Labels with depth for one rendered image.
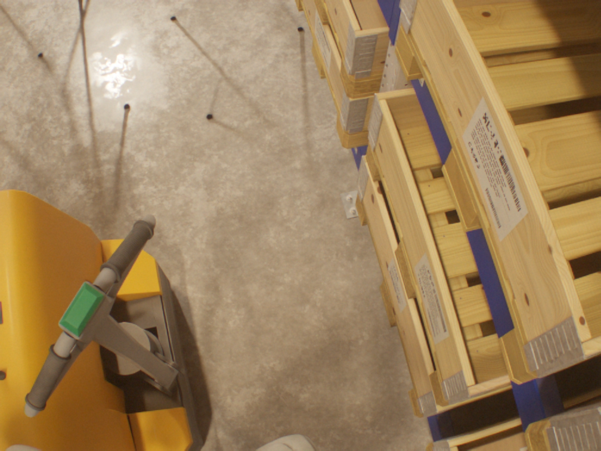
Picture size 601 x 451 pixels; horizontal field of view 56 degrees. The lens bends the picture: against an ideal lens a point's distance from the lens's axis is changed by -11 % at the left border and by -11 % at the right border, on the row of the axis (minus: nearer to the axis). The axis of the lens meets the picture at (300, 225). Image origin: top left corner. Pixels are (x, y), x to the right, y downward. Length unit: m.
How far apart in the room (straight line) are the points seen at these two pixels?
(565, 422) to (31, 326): 1.26
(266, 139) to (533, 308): 1.83
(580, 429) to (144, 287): 1.55
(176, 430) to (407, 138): 1.15
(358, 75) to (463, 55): 0.87
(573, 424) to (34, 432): 1.20
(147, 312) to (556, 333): 1.50
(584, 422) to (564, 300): 0.19
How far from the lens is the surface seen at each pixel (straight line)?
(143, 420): 2.03
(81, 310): 0.99
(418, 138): 1.84
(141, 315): 2.16
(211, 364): 2.38
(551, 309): 0.99
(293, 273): 2.44
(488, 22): 1.40
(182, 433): 2.04
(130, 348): 1.50
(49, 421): 1.60
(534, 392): 1.26
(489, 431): 1.80
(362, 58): 1.86
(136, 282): 2.14
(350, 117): 2.14
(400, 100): 1.69
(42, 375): 1.09
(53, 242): 1.83
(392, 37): 1.67
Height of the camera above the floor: 2.33
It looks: 68 degrees down
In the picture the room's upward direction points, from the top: 2 degrees clockwise
